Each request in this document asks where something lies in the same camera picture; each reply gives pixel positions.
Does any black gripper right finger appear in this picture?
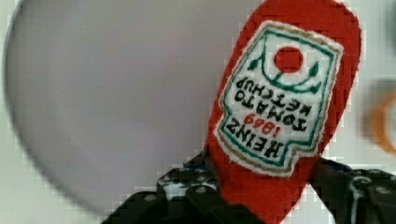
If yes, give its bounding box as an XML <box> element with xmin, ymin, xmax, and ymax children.
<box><xmin>309</xmin><ymin>159</ymin><xmax>396</xmax><ymax>224</ymax></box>

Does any lilac round plate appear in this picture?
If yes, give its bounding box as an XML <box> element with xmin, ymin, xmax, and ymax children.
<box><xmin>5</xmin><ymin>0</ymin><xmax>260</xmax><ymax>214</ymax></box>

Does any red felt ketchup bottle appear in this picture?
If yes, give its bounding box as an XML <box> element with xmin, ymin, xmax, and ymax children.
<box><xmin>206</xmin><ymin>0</ymin><xmax>361</xmax><ymax>224</ymax></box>

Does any orange ring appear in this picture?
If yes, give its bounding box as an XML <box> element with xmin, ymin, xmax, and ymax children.
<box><xmin>367</xmin><ymin>92</ymin><xmax>396</xmax><ymax>156</ymax></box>

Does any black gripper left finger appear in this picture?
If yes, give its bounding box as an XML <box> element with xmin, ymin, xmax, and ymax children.
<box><xmin>101</xmin><ymin>149</ymin><xmax>265</xmax><ymax>224</ymax></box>

